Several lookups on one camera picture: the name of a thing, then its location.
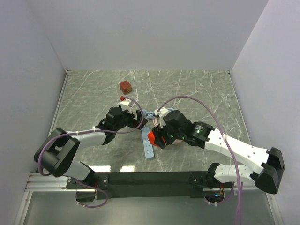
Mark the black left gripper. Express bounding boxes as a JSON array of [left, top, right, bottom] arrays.
[[114, 106, 148, 131]]

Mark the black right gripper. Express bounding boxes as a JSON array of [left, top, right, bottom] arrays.
[[151, 121, 185, 149]]

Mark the red cube socket adapter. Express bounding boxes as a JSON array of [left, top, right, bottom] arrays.
[[147, 131, 157, 146]]

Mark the blue power strip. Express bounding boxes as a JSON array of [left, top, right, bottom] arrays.
[[141, 127, 154, 160]]

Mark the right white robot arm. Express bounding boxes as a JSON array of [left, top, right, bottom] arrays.
[[148, 108, 285, 194]]

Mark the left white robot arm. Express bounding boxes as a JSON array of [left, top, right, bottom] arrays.
[[34, 106, 148, 188]]

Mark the dark red cube adapter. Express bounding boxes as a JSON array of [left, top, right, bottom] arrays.
[[119, 80, 132, 95]]

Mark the black base beam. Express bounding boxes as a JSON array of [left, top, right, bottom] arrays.
[[65, 171, 223, 200]]

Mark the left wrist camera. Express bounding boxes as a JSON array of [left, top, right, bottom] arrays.
[[120, 96, 134, 112]]

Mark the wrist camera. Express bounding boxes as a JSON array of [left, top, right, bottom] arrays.
[[154, 107, 170, 119], [120, 96, 134, 112]]

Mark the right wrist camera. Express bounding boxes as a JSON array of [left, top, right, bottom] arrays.
[[154, 107, 170, 119]]

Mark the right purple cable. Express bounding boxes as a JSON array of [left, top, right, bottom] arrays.
[[156, 95, 243, 225]]

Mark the purple cable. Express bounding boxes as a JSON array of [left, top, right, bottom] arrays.
[[156, 95, 243, 225], [37, 95, 144, 209]]

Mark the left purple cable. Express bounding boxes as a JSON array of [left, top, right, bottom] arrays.
[[37, 95, 144, 209]]

